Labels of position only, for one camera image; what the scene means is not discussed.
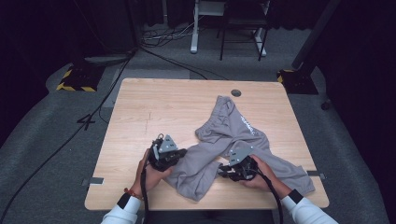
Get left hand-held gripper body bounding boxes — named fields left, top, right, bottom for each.
left=147, top=133, right=179, bottom=173

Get slanted dark metal stand pole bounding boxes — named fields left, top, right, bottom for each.
left=291, top=0, right=342, bottom=71

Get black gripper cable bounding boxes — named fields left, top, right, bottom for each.
left=256, top=172, right=285, bottom=224
left=139, top=166, right=150, bottom=224

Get grey tape strip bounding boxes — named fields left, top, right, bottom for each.
left=81, top=176, right=105, bottom=187
left=306, top=170, right=326, bottom=180

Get person's left hand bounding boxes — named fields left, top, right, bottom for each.
left=130, top=148, right=174, bottom=198

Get person's right hand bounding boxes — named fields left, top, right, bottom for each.
left=240, top=154, right=283, bottom=191

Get grey sweatpants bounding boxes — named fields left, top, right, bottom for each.
left=163, top=95, right=316, bottom=203

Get black metal chair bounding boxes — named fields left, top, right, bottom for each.
left=219, top=0, right=271, bottom=63

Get bundle of floor cables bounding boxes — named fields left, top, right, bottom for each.
left=141, top=22, right=197, bottom=49

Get person's dark lap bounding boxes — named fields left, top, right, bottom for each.
left=148, top=209, right=276, bottom=224

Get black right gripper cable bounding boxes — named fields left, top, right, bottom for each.
left=256, top=172, right=285, bottom=224

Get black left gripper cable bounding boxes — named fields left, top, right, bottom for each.
left=139, top=166, right=150, bottom=224

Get white desk frame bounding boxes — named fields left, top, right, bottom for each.
left=190, top=0, right=269, bottom=58

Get red bracelet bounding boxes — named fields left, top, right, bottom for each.
left=123, top=187, right=144, bottom=201

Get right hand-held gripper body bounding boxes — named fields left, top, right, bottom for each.
left=225, top=145, right=260, bottom=183

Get long black floor cable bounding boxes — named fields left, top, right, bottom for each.
left=0, top=46, right=138, bottom=222

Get black yellow striped stand base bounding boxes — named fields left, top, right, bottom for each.
left=56, top=63, right=106, bottom=92
left=276, top=68, right=319, bottom=95

